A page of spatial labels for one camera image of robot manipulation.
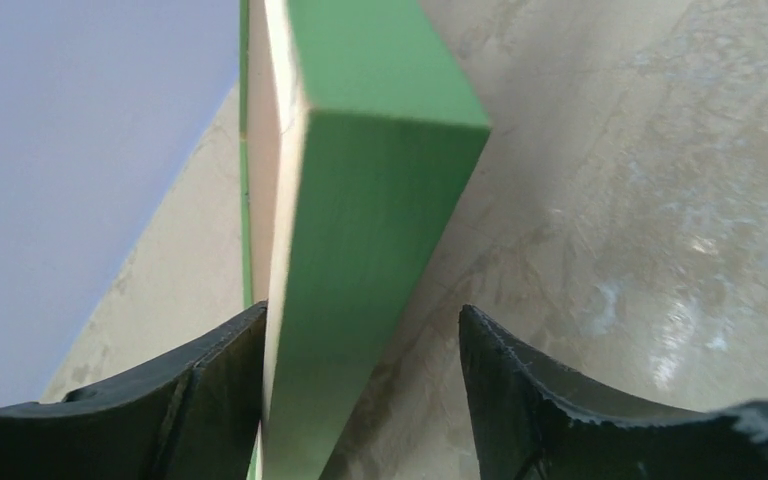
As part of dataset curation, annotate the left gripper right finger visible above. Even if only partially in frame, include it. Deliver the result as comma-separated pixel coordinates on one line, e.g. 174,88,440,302
459,305,768,479

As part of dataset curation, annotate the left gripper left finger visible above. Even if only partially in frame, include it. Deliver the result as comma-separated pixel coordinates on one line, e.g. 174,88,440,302
0,302,267,479

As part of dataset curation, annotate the green picture frame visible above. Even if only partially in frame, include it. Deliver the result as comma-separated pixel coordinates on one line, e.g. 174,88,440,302
240,1,490,479

